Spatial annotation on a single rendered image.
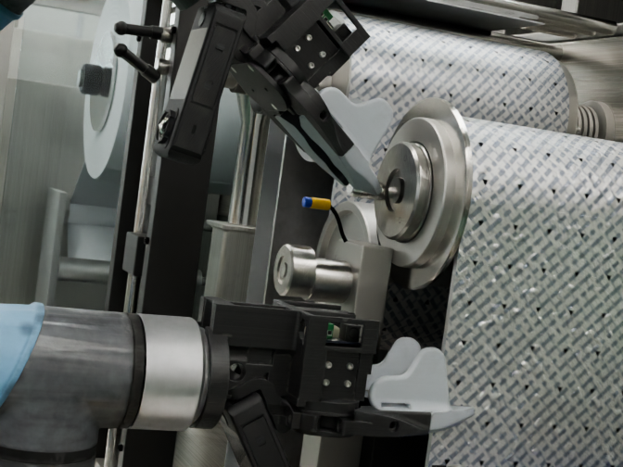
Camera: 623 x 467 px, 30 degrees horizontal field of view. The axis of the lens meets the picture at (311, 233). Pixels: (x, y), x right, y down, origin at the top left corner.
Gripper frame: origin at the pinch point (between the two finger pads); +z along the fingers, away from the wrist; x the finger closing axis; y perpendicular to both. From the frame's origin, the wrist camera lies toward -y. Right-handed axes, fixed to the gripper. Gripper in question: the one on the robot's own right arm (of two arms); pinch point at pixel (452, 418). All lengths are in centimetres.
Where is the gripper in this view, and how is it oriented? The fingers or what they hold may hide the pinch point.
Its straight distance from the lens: 86.7
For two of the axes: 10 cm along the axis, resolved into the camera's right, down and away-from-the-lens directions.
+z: 9.2, 1.0, 3.8
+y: 1.3, -9.9, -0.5
